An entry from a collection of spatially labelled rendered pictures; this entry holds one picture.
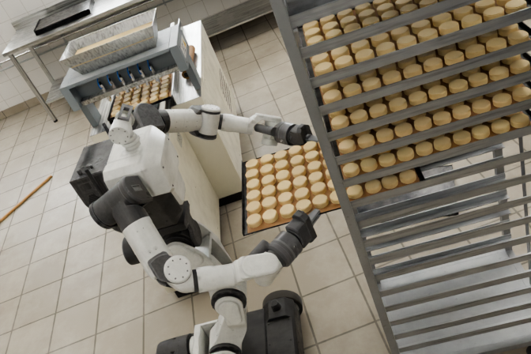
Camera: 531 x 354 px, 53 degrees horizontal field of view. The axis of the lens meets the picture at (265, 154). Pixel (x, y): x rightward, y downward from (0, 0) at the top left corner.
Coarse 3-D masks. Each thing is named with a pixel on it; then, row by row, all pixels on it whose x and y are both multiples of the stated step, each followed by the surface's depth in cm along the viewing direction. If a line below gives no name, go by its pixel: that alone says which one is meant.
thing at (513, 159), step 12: (516, 156) 157; (528, 156) 157; (468, 168) 158; (480, 168) 159; (492, 168) 159; (432, 180) 161; (444, 180) 161; (384, 192) 162; (396, 192) 163; (408, 192) 163; (360, 204) 165
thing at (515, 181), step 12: (504, 180) 162; (516, 180) 162; (528, 180) 162; (468, 192) 164; (480, 192) 164; (420, 204) 166; (432, 204) 166; (444, 204) 166; (384, 216) 168; (396, 216) 168
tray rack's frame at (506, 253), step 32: (480, 256) 243; (512, 256) 237; (384, 288) 246; (416, 288) 241; (448, 288) 235; (512, 288) 225; (416, 320) 228; (480, 320) 219; (416, 352) 217; (448, 352) 212; (480, 352) 208
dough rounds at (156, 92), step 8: (160, 80) 332; (168, 80) 323; (144, 88) 324; (152, 88) 326; (160, 88) 321; (168, 88) 317; (128, 96) 324; (136, 96) 319; (144, 96) 315; (152, 96) 313; (160, 96) 308; (120, 104) 321; (128, 104) 315; (136, 104) 310; (112, 112) 312
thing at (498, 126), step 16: (464, 128) 163; (480, 128) 158; (496, 128) 155; (512, 128) 156; (416, 144) 164; (432, 144) 162; (448, 144) 157; (464, 144) 157; (368, 160) 163; (384, 160) 161; (400, 160) 161; (352, 176) 162
